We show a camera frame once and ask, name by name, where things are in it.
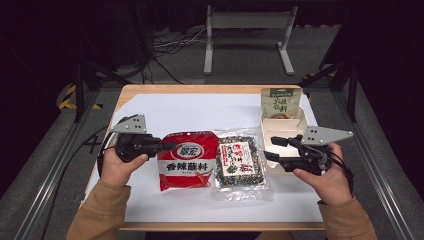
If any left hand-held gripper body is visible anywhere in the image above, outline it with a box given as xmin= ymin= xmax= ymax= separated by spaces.
xmin=110 ymin=114 xmax=163 ymax=164

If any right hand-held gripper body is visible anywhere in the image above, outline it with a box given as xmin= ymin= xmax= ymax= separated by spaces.
xmin=283 ymin=125 xmax=354 ymax=176

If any beige compartment tray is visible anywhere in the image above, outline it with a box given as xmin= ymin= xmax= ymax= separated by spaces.
xmin=259 ymin=104 xmax=318 ymax=175

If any red seasoning packet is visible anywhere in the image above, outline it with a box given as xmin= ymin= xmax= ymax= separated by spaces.
xmin=157 ymin=130 xmax=220 ymax=192

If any clear seaweed flake bag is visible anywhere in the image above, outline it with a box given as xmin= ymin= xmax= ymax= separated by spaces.
xmin=211 ymin=127 xmax=273 ymax=201

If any green beige seasoning packet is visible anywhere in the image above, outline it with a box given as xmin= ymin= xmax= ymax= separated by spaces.
xmin=260 ymin=87 xmax=303 ymax=120

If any person's left hand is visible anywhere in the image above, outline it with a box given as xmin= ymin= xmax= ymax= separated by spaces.
xmin=99 ymin=148 xmax=149 ymax=188

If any person's right hand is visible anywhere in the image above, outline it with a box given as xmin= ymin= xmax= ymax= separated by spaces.
xmin=293 ymin=142 xmax=353 ymax=206

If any white table mat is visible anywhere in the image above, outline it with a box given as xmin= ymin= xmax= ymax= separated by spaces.
xmin=84 ymin=93 xmax=324 ymax=224

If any black metal stand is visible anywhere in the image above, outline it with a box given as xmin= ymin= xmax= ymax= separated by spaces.
xmin=298 ymin=59 xmax=359 ymax=123
xmin=71 ymin=59 xmax=131 ymax=123

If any yellow black hazard tape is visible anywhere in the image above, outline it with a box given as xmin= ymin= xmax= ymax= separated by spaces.
xmin=58 ymin=83 xmax=103 ymax=111

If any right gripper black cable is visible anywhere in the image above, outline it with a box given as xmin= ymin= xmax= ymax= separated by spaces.
xmin=329 ymin=151 xmax=355 ymax=194

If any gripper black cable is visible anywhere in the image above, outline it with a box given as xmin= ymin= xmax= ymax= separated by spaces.
xmin=329 ymin=151 xmax=355 ymax=194
xmin=96 ymin=131 xmax=118 ymax=178

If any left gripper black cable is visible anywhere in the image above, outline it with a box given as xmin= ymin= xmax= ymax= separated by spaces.
xmin=96 ymin=131 xmax=118 ymax=178

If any bundle of floor cables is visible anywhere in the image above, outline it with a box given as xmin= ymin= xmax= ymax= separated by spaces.
xmin=146 ymin=28 xmax=208 ymax=84

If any aluminium floor rail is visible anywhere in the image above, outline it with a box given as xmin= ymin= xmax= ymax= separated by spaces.
xmin=333 ymin=89 xmax=416 ymax=240
xmin=13 ymin=88 xmax=103 ymax=240

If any white metal desk frame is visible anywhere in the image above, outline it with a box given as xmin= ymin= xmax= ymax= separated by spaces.
xmin=203 ymin=4 xmax=299 ymax=76

